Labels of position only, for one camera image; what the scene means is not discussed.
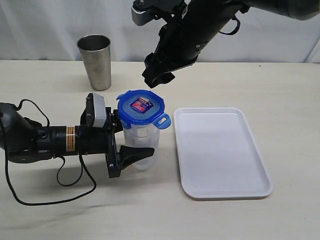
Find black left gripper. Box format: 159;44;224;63
77;92;155;178

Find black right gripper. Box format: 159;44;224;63
132;0;196;89

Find clear plastic container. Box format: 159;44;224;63
123;124;160;172

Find blue plastic lid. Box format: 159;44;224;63
116;89;172;130

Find stainless steel cup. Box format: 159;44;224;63
77;34;112;91

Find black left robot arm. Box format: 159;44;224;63
0;92;156;178

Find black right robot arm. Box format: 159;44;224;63
131;0;320;88

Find white rectangular plastic tray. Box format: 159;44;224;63
173;107;274;201

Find black camera cable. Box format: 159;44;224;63
217;0;251;36
3;98;98;207

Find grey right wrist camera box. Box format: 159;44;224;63
131;5;155;27

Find black right camera cable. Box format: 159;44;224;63
217;0;251;36

